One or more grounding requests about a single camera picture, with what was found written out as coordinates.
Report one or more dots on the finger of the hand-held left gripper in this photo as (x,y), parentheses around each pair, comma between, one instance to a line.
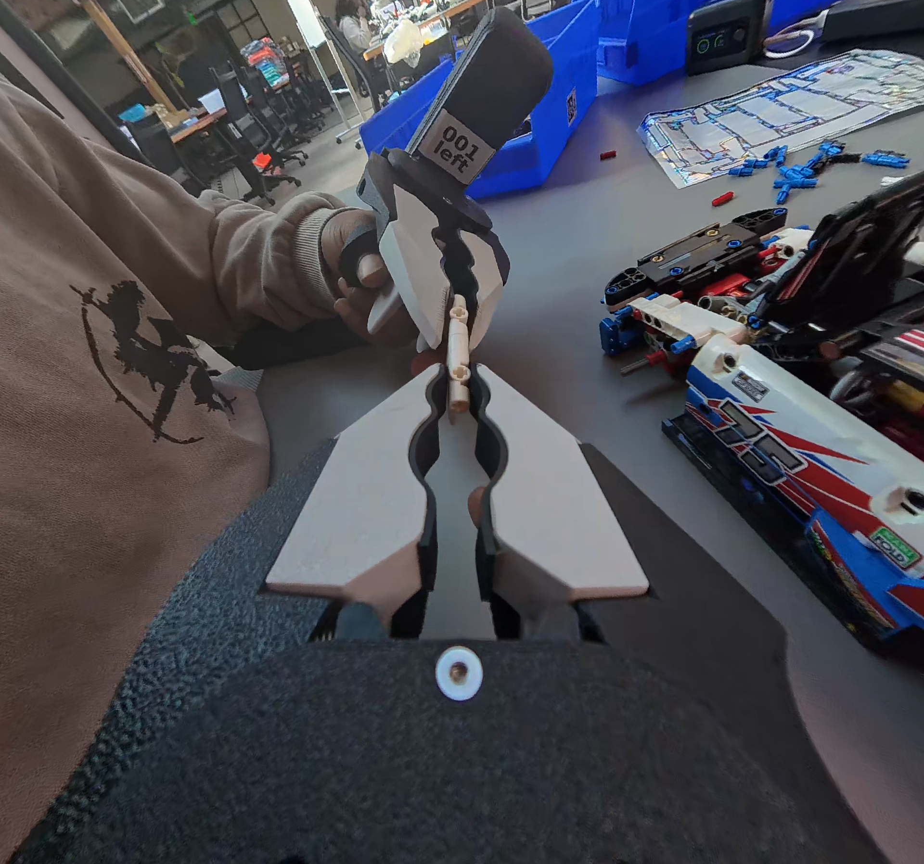
(491,276)
(411,265)

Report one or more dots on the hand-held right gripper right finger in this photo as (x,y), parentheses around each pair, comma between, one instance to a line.
(556,517)

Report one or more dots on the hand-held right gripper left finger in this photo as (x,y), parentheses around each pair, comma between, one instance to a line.
(354,510)

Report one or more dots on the white toy brick beam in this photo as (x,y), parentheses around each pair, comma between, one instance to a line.
(458,351)

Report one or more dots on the person's left forearm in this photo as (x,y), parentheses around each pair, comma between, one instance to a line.
(267,265)

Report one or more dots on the grey desk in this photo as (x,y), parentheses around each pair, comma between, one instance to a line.
(570,250)

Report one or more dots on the person's left hand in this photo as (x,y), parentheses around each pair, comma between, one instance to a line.
(354,305)

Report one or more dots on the cluttered wooden table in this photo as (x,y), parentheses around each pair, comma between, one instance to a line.
(440,9)

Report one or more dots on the blue plastic bin with label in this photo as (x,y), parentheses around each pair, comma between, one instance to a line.
(541,149)

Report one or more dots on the white plastic bag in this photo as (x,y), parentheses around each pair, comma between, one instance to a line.
(402,41)

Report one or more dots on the large blue plastic bin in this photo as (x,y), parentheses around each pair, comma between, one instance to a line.
(650,12)

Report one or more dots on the whiteboard on stand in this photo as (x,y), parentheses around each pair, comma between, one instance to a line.
(303,5)

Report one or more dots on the toy brick race car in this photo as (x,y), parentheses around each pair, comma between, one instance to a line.
(758,438)

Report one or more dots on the small black screen device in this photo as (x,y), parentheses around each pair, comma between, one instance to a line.
(729,30)

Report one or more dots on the person's tan printed sweatshirt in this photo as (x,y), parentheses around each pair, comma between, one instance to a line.
(108,503)

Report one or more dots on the holographic sticker sheet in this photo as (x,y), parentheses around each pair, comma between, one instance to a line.
(779,113)

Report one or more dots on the scattered pile of blue pins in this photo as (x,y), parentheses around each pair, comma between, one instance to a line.
(794,173)

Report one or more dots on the flat dark box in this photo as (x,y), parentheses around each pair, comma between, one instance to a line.
(881,9)

